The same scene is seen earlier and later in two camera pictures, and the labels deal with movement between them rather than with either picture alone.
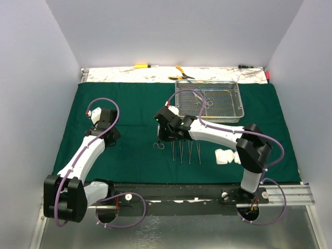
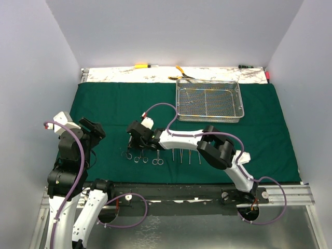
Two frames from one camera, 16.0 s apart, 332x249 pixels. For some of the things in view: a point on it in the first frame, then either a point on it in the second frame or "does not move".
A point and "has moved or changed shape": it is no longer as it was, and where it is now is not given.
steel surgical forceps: x=156 y=146 has moved or changed shape
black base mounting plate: x=180 y=198 does not move
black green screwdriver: x=241 y=66 does not move
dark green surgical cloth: x=137 y=156 does not move
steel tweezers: x=190 y=152 does not move
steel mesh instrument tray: x=222 y=100 does not move
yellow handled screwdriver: x=144 y=66 does not move
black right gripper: x=164 y=138 to x=134 y=145
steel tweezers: x=181 y=152 does not move
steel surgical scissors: x=207 y=104 to x=128 y=155
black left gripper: x=117 y=135 to x=96 y=133
